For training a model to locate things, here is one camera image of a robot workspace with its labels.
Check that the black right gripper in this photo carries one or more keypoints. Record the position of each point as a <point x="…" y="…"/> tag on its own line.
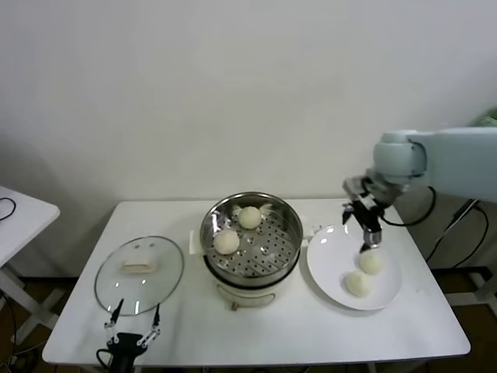
<point x="369" y="215"/>

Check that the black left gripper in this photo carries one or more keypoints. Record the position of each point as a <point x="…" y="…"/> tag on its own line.
<point x="124" y="347"/>

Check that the white steamed baozi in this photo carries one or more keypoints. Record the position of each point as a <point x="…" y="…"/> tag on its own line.
<point x="226" y="242"/>
<point x="358" y="283"/>
<point x="370" y="264"/>
<point x="249" y="217"/>

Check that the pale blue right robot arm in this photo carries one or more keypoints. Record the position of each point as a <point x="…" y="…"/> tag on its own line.
<point x="458" y="155"/>

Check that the steel perforated steamer basket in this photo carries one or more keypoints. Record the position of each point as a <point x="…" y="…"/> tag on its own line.
<point x="213" y="217"/>

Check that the white round plate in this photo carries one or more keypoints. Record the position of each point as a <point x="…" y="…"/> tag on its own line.
<point x="330" y="268"/>

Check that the black power adapter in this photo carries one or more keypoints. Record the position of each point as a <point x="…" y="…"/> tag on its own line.
<point x="466" y="211"/>

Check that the cream electric cooker pot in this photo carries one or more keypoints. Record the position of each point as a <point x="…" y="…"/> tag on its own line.
<point x="248" y="297"/>

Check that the pale green appliance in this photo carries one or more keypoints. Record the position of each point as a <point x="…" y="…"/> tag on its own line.
<point x="490" y="118"/>

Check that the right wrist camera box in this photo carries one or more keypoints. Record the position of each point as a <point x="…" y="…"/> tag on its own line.
<point x="355" y="186"/>

